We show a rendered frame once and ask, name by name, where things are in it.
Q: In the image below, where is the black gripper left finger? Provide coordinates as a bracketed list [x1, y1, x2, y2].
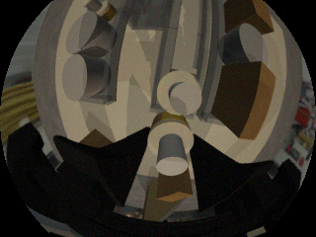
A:
[52, 126, 150, 208]

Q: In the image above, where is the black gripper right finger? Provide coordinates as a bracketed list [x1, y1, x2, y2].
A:
[190, 133, 275, 213]

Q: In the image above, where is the dark grey cylinder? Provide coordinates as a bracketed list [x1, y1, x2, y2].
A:
[62, 54, 106, 102]
[222, 23, 269, 66]
[66, 12, 112, 58]

